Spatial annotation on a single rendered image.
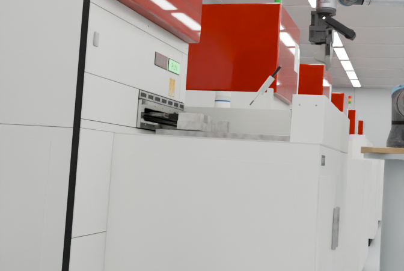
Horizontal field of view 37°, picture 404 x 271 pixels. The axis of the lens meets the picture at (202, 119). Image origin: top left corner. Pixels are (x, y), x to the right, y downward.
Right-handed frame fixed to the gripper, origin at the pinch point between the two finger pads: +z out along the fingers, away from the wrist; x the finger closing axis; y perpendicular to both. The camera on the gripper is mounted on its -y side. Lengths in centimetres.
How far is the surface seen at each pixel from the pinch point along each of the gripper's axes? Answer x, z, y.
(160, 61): 14, 1, 58
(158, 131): 19, 27, 55
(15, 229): 66, 58, 77
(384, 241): -20, 61, -21
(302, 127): 40.0, 24.1, 1.9
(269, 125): -15.0, 20.7, 23.3
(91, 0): 66, -7, 59
